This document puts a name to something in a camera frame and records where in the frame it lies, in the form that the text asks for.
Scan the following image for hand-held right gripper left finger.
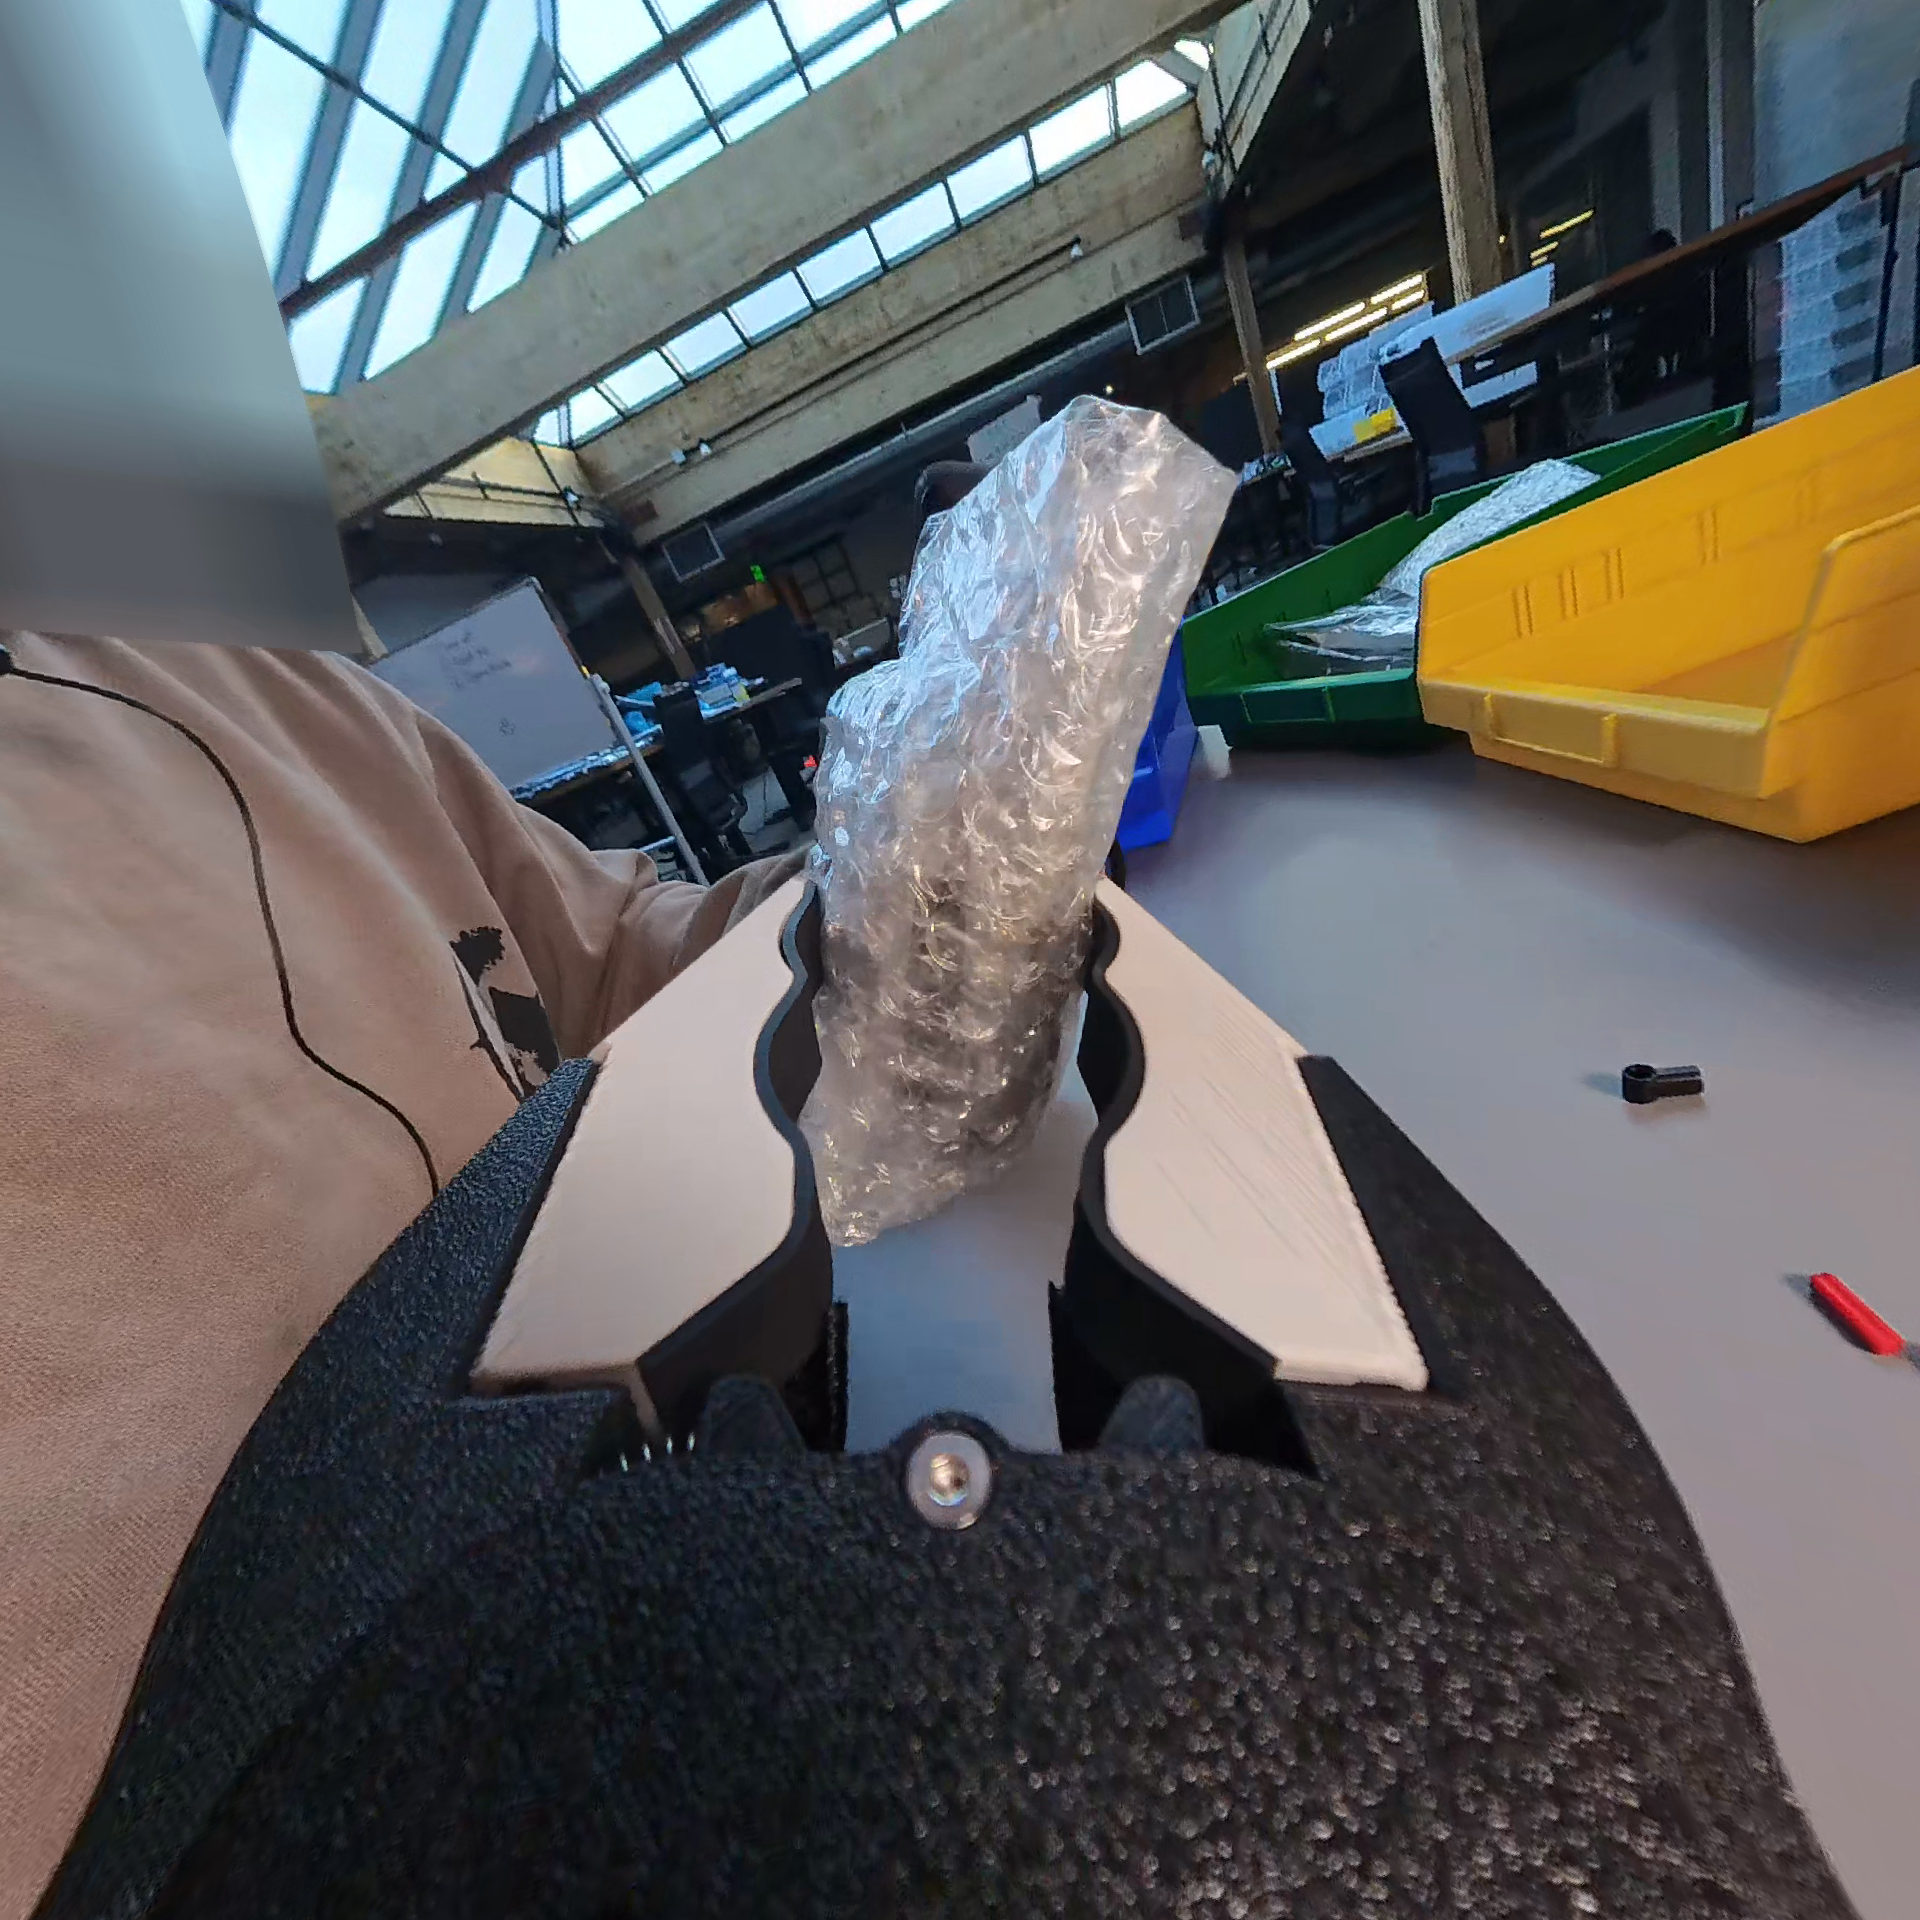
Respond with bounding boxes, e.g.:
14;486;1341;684
471;878;837;1402

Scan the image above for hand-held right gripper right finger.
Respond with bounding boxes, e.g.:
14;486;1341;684
1066;878;1430;1392

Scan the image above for blue storage bin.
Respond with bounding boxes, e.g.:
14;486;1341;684
1117;644;1203;854

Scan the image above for clear bubble wrap bag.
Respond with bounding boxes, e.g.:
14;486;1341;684
802;398;1239;1248

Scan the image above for yellow storage bin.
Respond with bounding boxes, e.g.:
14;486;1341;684
1418;367;1920;845

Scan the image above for person's left forearm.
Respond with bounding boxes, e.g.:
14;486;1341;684
510;795;818;1051

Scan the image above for dark background desk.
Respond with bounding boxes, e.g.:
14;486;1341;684
516;674;825;887

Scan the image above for wooden background desk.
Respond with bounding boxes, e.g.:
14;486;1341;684
1457;141;1920;466

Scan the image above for green storage bin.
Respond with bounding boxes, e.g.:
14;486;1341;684
1181;402;1748;751

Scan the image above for white rolling whiteboard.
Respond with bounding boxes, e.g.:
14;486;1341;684
373;575;711;887

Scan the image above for red brick pin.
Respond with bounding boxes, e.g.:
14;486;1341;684
1807;1271;1906;1355

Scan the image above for clear plastic bags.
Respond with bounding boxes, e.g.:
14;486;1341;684
1276;458;1601;670

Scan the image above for black office chair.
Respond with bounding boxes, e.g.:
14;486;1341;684
1377;336;1517;519

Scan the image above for black microphone cable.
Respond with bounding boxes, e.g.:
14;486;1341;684
0;644;444;1192

